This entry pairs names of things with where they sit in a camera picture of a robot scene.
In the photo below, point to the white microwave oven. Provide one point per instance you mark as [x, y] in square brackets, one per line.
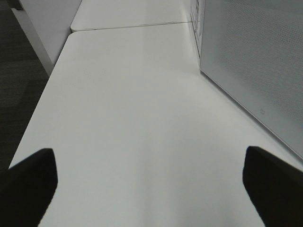
[251, 59]

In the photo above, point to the white microwave door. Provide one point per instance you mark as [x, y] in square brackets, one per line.
[255, 66]

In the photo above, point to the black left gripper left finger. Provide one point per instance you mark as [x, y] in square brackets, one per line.
[27, 189]

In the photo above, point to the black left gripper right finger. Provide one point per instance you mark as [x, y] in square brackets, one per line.
[275, 188]

